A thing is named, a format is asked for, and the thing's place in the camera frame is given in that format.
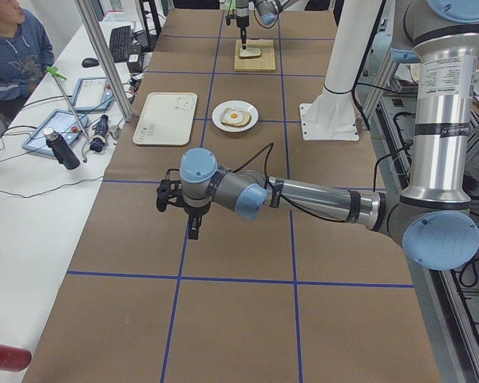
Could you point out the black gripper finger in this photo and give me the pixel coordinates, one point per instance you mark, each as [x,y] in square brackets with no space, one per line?
[243,37]
[194,223]

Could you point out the plain bread slice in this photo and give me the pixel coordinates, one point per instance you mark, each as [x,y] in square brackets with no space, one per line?
[249,52]

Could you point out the white round plate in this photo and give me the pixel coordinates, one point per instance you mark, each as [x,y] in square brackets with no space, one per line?
[239,105]

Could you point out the bread slice with egg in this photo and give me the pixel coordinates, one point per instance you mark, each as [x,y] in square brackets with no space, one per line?
[235,118]

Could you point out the wooden cutting board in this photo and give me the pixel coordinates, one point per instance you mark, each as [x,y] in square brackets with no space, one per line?
[265,63]

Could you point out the cream bear tray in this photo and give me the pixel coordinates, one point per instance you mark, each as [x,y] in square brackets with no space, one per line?
[166,119]

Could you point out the black keyboard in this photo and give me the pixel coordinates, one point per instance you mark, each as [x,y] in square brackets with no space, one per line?
[119,42]

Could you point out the folded navy umbrella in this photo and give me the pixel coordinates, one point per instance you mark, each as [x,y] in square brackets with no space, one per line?
[98,140]

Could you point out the black water bottle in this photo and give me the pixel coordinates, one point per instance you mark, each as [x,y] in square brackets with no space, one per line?
[61,150]

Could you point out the far blue teach pendant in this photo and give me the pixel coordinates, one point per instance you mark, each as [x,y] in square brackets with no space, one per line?
[92,95]

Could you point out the blue teach pendant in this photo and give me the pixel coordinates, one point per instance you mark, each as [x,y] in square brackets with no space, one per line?
[60,124]
[92,95]

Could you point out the near blue teach pendant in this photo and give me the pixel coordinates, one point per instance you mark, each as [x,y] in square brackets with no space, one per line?
[60,124]

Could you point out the black computer mouse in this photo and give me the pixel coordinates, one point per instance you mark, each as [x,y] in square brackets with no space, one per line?
[89,62]

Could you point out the person in blue hoodie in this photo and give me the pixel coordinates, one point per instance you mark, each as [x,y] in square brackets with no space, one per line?
[25,54]

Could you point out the red cylinder bottle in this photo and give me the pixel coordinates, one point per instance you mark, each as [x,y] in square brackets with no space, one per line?
[14,359]

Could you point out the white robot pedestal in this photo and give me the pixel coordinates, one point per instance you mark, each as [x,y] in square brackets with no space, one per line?
[331,116]

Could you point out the aluminium frame post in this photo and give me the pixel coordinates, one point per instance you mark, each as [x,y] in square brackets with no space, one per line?
[101,49]

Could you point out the green handled reacher stick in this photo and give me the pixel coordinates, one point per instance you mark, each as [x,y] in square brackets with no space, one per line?
[57,77]

